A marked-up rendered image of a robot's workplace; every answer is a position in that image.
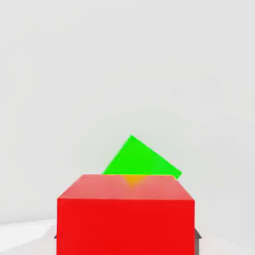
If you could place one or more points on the small green cube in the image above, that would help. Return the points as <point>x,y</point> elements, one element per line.
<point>139,159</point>

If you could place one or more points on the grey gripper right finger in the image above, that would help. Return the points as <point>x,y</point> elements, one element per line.
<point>197,242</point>

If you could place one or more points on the small red cube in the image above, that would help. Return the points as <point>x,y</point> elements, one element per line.
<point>125,223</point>

